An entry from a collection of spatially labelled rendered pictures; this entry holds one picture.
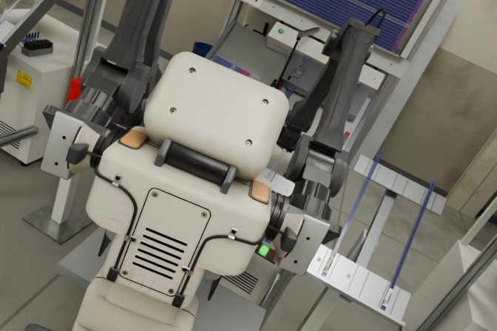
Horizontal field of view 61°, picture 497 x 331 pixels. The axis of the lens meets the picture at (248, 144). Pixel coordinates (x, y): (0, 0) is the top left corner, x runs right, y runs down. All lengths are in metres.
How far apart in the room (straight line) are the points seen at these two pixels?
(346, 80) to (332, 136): 0.14
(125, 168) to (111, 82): 0.22
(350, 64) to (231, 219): 0.47
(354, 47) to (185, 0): 3.83
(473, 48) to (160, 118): 3.95
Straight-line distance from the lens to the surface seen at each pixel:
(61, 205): 2.26
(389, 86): 1.83
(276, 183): 1.59
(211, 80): 0.67
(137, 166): 0.65
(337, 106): 0.90
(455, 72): 4.43
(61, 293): 2.07
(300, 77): 1.72
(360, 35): 1.01
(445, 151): 4.63
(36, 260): 2.18
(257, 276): 2.08
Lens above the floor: 1.59
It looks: 26 degrees down
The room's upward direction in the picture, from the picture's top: 24 degrees clockwise
